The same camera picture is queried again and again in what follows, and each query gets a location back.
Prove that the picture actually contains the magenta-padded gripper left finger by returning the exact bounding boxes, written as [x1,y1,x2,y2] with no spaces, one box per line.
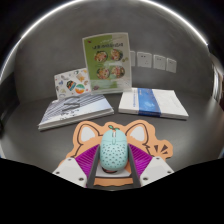
[52,148,102,189]

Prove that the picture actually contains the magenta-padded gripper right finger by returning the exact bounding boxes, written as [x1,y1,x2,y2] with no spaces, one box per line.
[127,143,175,188]

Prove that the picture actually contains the mint green perforated computer mouse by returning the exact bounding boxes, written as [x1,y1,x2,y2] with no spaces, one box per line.
[99,129,129,174]

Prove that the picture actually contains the orange corgi-shaped mouse pad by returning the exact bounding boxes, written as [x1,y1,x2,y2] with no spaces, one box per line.
[65,120,174,188]

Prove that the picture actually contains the grey striped book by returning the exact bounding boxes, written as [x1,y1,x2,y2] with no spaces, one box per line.
[37,92,115,131]

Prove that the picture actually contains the white book with blue band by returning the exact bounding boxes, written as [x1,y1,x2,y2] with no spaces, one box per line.
[118,87,190,121]

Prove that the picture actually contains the white card with colourful stickers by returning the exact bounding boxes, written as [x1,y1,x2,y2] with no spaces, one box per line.
[53,67,92,100]

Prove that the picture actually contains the green menu sign stand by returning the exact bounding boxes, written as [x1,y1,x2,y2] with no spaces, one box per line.
[81,31,133,95]

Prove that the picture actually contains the window with metal frame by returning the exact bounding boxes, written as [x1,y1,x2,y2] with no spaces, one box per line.
[211,54,224,111]

